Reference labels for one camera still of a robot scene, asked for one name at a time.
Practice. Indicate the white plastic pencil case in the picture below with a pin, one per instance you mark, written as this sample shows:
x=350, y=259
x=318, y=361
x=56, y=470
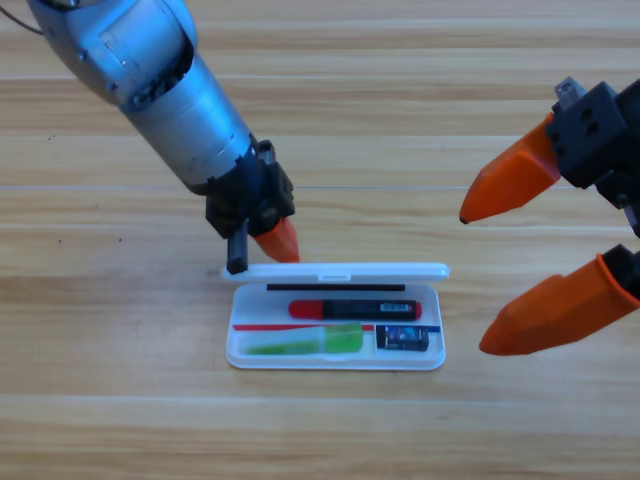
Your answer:
x=400, y=272

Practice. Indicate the red and black marker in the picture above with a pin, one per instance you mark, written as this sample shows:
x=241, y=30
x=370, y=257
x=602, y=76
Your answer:
x=350, y=310

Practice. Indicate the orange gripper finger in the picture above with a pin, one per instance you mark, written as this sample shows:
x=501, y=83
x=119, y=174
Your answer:
x=555, y=315

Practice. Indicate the green highlighter pen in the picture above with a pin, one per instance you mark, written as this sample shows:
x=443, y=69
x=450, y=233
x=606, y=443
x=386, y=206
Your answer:
x=345, y=339

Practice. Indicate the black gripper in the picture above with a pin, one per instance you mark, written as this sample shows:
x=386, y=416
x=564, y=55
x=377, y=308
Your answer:
x=595, y=135
x=250, y=200

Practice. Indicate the blue and black eraser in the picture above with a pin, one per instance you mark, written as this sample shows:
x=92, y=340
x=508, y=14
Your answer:
x=405, y=338

